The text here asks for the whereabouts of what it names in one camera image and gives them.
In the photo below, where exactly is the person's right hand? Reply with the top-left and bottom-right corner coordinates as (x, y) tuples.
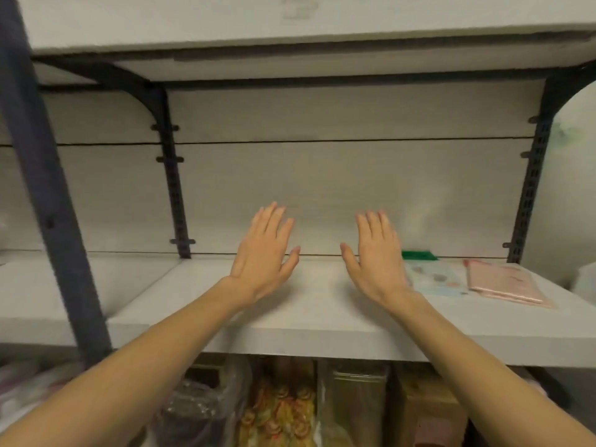
(340, 210), (414, 306)

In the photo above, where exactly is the person's left hand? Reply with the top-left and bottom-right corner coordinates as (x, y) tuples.
(227, 202), (301, 306)

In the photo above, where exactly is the person's right forearm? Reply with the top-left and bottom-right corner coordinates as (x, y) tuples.
(386, 287), (596, 447)

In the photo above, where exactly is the person's left forearm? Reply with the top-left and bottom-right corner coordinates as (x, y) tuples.
(0, 276), (255, 447)

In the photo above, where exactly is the white wooden shelf board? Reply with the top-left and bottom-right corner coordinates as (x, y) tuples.
(14, 0), (596, 84)
(0, 252), (596, 369)

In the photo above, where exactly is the white wooden back panel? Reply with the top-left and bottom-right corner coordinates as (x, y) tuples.
(0, 79), (546, 257)

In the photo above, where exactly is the light blue printed packet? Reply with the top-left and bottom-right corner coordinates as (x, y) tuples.
(403, 260), (471, 297)

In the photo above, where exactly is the dark slotted shelf upright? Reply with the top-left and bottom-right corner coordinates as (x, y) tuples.
(503, 72), (566, 265)
(150, 84), (196, 260)

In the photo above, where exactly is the yellow orange patterned packet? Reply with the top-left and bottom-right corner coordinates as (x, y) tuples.
(237, 357), (319, 447)

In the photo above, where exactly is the clear plastic packet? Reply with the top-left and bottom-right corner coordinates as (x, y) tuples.
(317, 360), (391, 447)

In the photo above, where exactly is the pink flat packet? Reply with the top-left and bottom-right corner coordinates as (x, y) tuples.
(464, 259), (558, 309)

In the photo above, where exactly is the brown cardboard box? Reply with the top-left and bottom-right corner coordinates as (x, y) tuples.
(389, 364), (468, 447)

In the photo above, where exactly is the dark plastic bag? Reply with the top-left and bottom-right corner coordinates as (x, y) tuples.
(151, 356), (253, 447)

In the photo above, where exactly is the pink white plastic bag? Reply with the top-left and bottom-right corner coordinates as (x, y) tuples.
(0, 358), (87, 422)

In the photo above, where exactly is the dark metal shelf post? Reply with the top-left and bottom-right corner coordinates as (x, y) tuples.
(0, 0), (114, 368)

